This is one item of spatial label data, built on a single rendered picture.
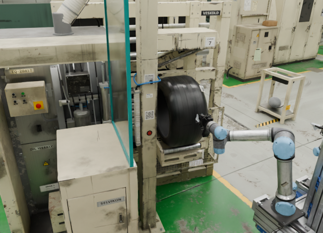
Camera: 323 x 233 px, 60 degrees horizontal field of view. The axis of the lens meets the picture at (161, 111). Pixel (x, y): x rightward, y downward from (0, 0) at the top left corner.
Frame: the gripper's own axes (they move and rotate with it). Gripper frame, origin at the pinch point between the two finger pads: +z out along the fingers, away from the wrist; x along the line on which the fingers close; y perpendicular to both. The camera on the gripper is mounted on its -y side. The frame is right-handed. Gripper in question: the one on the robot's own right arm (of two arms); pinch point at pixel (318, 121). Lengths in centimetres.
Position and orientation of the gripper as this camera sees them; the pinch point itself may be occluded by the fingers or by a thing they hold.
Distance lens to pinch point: 284.0
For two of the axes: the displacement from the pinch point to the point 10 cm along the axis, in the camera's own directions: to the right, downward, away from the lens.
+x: 9.9, -1.4, 0.1
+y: 1.2, 9.0, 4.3
